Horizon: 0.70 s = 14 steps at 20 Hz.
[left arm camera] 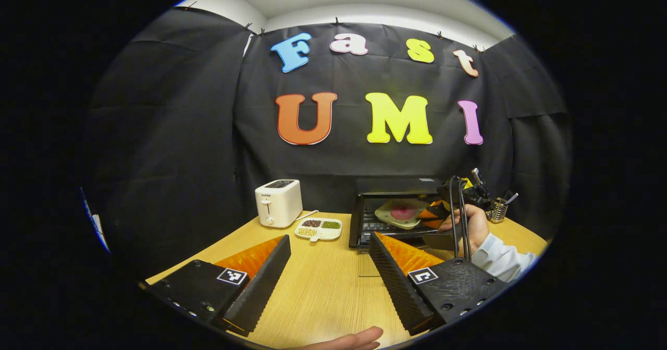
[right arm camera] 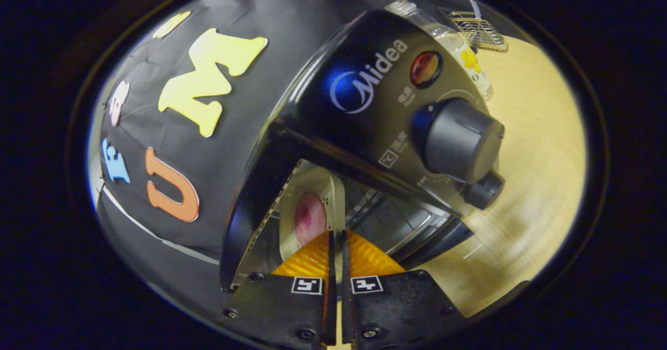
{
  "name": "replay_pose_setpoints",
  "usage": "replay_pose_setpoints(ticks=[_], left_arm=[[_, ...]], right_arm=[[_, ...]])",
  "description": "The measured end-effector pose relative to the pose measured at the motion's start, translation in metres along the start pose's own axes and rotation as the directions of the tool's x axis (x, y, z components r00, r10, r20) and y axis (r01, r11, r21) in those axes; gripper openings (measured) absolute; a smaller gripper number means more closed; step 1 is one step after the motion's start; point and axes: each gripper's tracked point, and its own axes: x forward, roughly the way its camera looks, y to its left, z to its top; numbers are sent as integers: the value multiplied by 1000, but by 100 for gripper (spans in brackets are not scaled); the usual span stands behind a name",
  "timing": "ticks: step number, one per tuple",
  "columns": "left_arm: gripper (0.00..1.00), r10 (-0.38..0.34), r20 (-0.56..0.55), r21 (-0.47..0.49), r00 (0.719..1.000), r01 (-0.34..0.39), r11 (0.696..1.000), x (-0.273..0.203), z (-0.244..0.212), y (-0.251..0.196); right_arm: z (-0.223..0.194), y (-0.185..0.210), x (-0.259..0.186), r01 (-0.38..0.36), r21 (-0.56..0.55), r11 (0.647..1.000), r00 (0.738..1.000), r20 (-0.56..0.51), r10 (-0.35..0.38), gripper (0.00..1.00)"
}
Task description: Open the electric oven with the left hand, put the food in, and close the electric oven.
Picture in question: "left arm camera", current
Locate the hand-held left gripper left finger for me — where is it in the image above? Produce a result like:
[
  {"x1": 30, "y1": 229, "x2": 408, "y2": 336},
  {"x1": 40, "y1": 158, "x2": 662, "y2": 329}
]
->
[{"x1": 141, "y1": 234, "x2": 291, "y2": 338}]

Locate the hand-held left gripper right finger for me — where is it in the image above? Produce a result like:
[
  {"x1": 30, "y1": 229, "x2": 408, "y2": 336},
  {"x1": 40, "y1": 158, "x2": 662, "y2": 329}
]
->
[{"x1": 368, "y1": 231, "x2": 510, "y2": 336}]

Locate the white square plate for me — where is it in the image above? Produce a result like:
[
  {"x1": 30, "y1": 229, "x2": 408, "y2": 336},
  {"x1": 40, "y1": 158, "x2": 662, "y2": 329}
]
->
[{"x1": 374, "y1": 198, "x2": 430, "y2": 231}]

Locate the black electric oven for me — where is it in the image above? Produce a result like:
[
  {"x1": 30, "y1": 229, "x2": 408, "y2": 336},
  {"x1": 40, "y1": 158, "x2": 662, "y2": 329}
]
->
[{"x1": 348, "y1": 177, "x2": 459, "y2": 253}]

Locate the white divided dish with beans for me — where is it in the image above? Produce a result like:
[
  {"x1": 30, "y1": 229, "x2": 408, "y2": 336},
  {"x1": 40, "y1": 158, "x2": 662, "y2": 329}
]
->
[{"x1": 294, "y1": 218, "x2": 343, "y2": 242}]

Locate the white toaster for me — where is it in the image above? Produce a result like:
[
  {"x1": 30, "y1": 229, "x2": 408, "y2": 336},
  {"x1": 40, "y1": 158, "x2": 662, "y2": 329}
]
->
[{"x1": 254, "y1": 179, "x2": 304, "y2": 229}]

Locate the black backdrop cloth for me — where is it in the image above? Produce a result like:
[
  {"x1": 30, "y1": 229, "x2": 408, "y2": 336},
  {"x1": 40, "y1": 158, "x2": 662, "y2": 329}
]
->
[{"x1": 83, "y1": 6, "x2": 574, "y2": 278}]

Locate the black cable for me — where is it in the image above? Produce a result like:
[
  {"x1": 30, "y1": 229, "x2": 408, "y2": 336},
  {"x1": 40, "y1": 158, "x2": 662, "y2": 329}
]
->
[{"x1": 449, "y1": 177, "x2": 472, "y2": 262}]

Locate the metal wire utensil holder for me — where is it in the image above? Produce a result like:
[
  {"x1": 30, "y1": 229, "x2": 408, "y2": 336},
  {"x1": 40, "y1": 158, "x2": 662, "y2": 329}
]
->
[{"x1": 487, "y1": 196, "x2": 509, "y2": 223}]

